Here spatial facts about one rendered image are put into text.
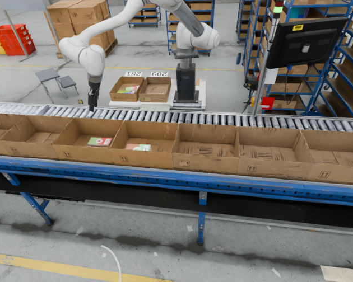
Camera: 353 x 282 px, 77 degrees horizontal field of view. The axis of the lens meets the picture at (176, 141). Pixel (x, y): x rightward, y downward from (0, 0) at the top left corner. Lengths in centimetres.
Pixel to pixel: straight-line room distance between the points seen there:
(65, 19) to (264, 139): 527
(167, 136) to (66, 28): 484
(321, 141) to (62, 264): 221
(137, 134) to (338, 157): 136
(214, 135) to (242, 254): 108
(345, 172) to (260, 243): 102
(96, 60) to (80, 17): 448
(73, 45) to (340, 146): 177
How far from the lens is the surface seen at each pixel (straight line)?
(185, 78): 219
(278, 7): 182
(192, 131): 154
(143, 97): 232
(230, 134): 155
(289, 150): 167
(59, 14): 611
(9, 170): 202
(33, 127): 208
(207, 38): 192
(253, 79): 203
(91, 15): 574
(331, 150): 180
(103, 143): 169
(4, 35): 718
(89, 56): 140
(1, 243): 273
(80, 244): 234
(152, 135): 163
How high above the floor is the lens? 197
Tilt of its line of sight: 42 degrees down
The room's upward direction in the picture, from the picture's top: 4 degrees counter-clockwise
